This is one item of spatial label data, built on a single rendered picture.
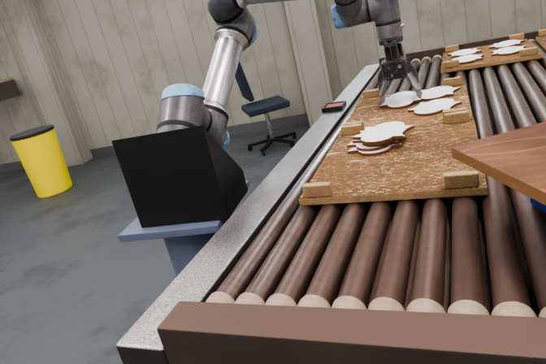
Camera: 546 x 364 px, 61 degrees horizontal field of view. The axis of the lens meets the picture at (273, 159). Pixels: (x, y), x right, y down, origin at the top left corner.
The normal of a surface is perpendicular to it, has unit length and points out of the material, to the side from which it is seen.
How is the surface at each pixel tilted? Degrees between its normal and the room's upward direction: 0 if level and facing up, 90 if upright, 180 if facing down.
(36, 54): 90
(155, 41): 90
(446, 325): 0
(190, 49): 90
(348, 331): 0
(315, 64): 90
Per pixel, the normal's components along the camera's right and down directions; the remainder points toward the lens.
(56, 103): -0.22, 0.35
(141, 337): -0.22, -0.93
